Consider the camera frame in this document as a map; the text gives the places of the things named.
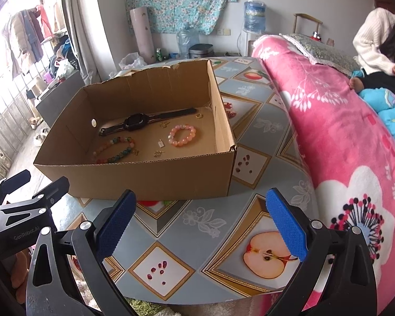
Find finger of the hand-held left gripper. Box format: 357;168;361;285
0;176;70;228
0;169;32;202

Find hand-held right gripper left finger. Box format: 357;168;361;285
26;189;139;316

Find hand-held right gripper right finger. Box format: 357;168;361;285
265;187;379;316

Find brown cardboard box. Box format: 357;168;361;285
33;57;238;201

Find multicolour bead bracelet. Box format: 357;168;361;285
92;136;140;164

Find pink bead bracelet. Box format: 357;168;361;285
168;124;197;147

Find person's left hand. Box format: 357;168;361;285
10;250;32;292

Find metal balcony railing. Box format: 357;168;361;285
0;72;40;175

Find fruit printed tablecloth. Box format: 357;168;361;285
56;56;317;303

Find grey board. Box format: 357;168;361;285
36;71;86;122

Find pink floral blanket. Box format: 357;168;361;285
252;34;395;316

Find black wrist watch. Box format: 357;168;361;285
99;107;198;137

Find pile of clothes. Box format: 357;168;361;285
48;36;78;80

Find hanging clothes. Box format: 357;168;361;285
3;5;58;76

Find white plastic bag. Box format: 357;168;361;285
118;53;147;71

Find blue quilt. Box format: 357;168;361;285
359;87;395;162

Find pale curtain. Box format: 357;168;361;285
61;0;112;86

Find grey floral pillow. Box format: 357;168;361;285
281;33;361;73

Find pale pink rolled mat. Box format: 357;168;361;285
129;7;156;63

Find white water dispenser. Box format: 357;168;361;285
240;31;261;57

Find grey rice cooker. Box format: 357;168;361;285
188;43;214;60

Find clear empty water bottle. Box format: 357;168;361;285
177;23;201;59

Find wooden chair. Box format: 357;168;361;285
294;13;323;35

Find blue water dispenser bottle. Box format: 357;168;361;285
244;1;267;34

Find teal floral wall cloth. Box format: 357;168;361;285
127;0;238;35

